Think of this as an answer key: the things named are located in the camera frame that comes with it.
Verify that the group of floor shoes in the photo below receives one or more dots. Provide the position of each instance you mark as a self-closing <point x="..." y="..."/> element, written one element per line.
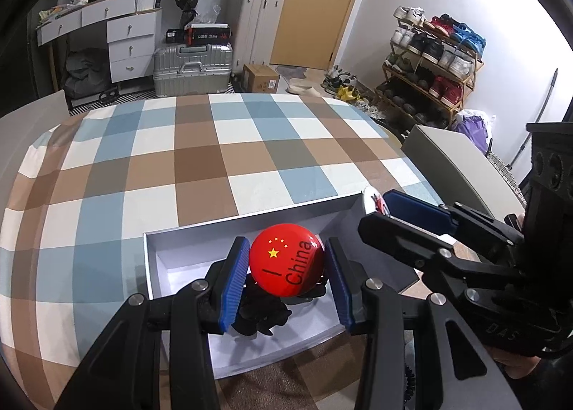
<point x="342" y="89"/>

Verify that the white storage box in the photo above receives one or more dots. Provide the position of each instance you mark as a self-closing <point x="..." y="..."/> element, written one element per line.
<point x="188" y="262"/>

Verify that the wooden door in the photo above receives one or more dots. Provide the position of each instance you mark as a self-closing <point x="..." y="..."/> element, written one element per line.
<point x="313" y="11"/>

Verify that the cardboard box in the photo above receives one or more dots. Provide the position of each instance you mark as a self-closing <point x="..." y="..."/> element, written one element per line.
<point x="262" y="78"/>

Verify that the silver suitcase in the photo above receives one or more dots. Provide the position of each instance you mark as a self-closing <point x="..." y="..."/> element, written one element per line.
<point x="192" y="69"/>

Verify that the checked tablecloth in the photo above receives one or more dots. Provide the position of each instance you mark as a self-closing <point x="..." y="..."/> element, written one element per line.
<point x="134" y="177"/>

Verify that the rows of assorted sneakers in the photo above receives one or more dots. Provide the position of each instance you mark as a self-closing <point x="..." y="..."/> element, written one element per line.
<point x="429" y="47"/>

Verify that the black long stick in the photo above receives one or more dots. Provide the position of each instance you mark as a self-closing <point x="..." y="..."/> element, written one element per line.
<point x="544" y="101"/>

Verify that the beige slippers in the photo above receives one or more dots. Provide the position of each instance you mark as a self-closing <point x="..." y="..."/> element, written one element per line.
<point x="302" y="89"/>

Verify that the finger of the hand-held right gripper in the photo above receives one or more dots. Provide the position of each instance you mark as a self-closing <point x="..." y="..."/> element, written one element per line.
<point x="416" y="213"/>
<point x="394" y="239"/>

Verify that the wooden shoe rack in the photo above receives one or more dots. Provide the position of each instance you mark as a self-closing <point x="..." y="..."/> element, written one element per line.
<point x="465" y="74"/>

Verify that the grey cabinet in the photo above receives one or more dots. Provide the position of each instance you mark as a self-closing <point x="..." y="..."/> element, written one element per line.
<point x="31" y="112"/>
<point x="452" y="154"/>

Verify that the white suitcase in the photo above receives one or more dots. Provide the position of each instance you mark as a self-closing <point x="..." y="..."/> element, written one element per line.
<point x="259" y="24"/>

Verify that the white dressing desk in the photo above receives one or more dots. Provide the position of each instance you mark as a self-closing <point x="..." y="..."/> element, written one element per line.
<point x="130" y="29"/>

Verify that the black red box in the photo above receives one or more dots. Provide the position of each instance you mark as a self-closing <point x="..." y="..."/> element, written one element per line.
<point x="210" y="36"/>

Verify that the clear plastic bag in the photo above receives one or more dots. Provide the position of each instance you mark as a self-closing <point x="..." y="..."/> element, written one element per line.
<point x="209" y="15"/>

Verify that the small black box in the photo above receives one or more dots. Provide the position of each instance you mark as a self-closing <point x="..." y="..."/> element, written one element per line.
<point x="175" y="36"/>

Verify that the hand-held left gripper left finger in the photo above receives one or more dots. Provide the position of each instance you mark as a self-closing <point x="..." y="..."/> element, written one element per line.
<point x="232" y="284"/>

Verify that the white red badge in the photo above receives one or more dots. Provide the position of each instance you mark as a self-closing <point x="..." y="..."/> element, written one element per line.
<point x="371" y="199"/>

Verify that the black wrapped bouquet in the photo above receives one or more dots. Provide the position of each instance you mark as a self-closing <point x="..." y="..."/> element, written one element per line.
<point x="186" y="2"/>

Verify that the dark clothes heap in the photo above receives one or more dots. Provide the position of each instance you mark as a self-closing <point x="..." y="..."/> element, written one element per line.
<point x="85" y="74"/>

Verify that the pile of black hair accessories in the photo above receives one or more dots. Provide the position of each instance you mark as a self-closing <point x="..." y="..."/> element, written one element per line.
<point x="264" y="316"/>

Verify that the purple bag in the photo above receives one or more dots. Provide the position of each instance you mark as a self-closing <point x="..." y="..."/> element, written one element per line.
<point x="472" y="130"/>

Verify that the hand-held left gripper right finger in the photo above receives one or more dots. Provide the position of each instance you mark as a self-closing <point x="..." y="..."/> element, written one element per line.
<point x="340" y="289"/>

